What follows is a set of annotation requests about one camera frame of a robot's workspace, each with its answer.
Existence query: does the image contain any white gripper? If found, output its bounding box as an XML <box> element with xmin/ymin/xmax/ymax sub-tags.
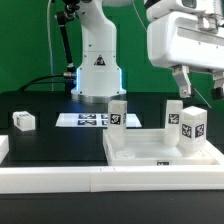
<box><xmin>145</xmin><ymin>0</ymin><xmax>224</xmax><ymax>100</ymax></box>

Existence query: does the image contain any white square tabletop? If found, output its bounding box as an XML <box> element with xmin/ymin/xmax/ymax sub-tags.
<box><xmin>103</xmin><ymin>129</ymin><xmax>224</xmax><ymax>166</ymax></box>

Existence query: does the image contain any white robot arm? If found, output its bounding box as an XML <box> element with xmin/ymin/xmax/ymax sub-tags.
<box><xmin>63</xmin><ymin>0</ymin><xmax>224</xmax><ymax>100</ymax></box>

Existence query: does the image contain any white U-shaped fence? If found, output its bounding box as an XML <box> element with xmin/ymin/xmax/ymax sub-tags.
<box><xmin>0</xmin><ymin>135</ymin><xmax>224</xmax><ymax>194</ymax></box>

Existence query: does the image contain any white sheet with AprilTags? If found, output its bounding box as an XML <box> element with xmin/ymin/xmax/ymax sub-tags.
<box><xmin>55</xmin><ymin>112</ymin><xmax>143</xmax><ymax>129</ymax></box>

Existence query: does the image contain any black cable bundle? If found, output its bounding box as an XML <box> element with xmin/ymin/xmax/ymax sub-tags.
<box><xmin>18</xmin><ymin>73</ymin><xmax>77</xmax><ymax>93</ymax></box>

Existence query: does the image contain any white thin cable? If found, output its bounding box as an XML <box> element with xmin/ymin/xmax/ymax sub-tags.
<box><xmin>46</xmin><ymin>0</ymin><xmax>56</xmax><ymax>92</ymax></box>

